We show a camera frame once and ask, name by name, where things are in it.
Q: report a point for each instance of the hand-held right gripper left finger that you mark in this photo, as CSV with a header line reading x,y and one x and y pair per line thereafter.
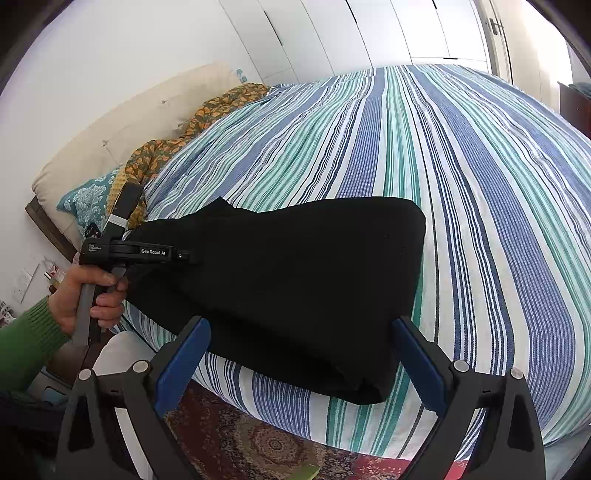
x,y
180,364

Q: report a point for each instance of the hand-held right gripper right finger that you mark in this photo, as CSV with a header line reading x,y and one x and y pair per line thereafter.
x,y
420,364

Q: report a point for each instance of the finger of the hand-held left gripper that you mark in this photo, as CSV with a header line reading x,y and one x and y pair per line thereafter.
x,y
187,255

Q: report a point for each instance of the black pants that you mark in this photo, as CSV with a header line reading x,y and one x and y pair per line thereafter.
x,y
286,286

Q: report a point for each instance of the person's left hand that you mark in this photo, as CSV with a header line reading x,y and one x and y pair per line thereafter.
x,y
69,300

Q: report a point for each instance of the black remote control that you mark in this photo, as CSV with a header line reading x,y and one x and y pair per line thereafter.
x,y
92,230

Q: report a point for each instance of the teal floral pillow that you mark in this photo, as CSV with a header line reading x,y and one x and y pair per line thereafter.
x,y
85,198

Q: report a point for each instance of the red patterned rug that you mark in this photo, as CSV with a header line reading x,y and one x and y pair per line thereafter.
x,y
258,443

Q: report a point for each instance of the cream padded headboard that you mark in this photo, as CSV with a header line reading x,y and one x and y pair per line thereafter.
x,y
138,124

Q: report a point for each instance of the orange floral quilt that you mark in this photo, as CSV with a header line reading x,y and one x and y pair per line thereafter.
x,y
203,115

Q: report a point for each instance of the striped blue bed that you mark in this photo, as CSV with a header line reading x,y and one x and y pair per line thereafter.
x,y
461,184

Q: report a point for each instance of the white wardrobe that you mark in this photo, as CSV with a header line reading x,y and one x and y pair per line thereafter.
x,y
360,32

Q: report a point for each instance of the brown wooden cabinet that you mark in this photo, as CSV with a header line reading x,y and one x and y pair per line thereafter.
x,y
575,110

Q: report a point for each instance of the blue grey clothes pile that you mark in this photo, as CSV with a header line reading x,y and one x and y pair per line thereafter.
x,y
581,88

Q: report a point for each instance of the white door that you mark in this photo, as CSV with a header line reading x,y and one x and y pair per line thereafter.
x,y
494,27

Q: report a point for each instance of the wooden bed frame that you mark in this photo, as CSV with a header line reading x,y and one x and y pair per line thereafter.
x,y
51,226

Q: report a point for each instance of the white wall socket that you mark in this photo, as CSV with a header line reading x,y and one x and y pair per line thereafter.
x,y
22,286

